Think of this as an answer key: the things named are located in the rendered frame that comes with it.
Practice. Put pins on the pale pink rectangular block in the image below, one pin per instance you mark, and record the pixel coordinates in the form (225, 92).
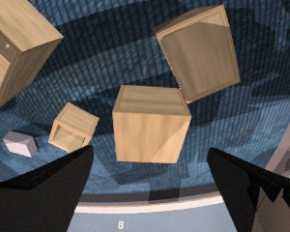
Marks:
(20, 143)

